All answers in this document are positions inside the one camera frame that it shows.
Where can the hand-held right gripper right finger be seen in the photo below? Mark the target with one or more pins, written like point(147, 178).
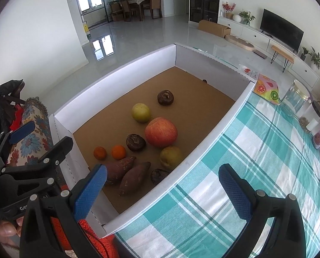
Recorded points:
point(235, 190)

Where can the teal checked tablecloth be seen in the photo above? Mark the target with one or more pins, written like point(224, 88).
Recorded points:
point(203, 207)

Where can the wooden dining table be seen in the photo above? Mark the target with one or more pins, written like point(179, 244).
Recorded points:
point(138, 2)

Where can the orange tangerine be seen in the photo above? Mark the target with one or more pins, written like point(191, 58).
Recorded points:
point(99, 153)
point(119, 152)

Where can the black television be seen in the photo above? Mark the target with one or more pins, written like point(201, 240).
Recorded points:
point(282, 31)

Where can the white round vase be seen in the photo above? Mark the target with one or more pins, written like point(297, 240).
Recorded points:
point(237, 18)

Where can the red woven mat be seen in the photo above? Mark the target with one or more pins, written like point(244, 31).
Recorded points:
point(95, 236)

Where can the grey floor mat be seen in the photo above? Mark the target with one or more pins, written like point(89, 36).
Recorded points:
point(260, 54)

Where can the brown cardboard box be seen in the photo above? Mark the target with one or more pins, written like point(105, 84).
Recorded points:
point(213, 28)

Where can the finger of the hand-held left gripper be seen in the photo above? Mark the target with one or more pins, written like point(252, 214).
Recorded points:
point(21, 131)
point(59, 150)

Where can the large leafy potted plant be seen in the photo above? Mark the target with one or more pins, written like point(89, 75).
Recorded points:
point(317, 59)

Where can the red flower bouquet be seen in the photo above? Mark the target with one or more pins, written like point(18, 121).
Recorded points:
point(228, 9)

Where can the beige round pet bed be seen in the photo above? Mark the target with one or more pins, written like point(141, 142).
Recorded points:
point(240, 42)

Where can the small clear jar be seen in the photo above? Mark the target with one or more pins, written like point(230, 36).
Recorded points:
point(311, 115)

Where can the purple sweet potato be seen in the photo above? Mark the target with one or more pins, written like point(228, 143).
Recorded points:
point(119, 169)
point(134, 178)

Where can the white cardboard box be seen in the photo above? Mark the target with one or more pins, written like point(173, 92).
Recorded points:
point(122, 86)

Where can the floral patterned cloth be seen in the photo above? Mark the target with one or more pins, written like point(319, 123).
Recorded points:
point(31, 137)

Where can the wooden dining chair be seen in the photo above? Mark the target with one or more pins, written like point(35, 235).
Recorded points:
point(115, 10)
point(156, 5)
point(129, 9)

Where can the large glass jar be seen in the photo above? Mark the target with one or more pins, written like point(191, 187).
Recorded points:
point(295, 96)

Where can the dark glass cabinet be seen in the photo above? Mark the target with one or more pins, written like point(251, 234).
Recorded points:
point(204, 0)

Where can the small potted plant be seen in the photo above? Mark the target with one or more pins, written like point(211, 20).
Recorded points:
point(304, 54)

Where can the black bag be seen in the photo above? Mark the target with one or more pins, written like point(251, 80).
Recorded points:
point(0, 104)

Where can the yellow plastic object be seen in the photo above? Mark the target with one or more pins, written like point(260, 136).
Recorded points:
point(86, 29)

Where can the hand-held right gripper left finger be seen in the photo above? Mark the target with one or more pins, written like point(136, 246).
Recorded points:
point(91, 190)

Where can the person's left hand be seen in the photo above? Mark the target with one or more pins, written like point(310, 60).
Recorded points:
point(5, 230)

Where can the wooden bench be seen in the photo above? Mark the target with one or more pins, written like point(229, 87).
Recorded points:
point(282, 53)

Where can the yellow-green pear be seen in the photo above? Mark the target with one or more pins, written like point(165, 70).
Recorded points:
point(171, 156)
point(141, 112)

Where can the colourful fruit-print box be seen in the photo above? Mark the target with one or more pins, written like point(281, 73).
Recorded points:
point(267, 88)

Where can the red apple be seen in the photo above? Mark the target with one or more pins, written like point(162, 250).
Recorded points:
point(161, 131)

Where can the white television cabinet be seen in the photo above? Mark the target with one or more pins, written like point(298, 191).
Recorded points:
point(252, 33)

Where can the green potted plant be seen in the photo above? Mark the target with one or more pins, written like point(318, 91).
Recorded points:
point(246, 17)

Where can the white box with red print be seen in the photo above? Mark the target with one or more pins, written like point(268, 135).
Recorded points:
point(248, 71)

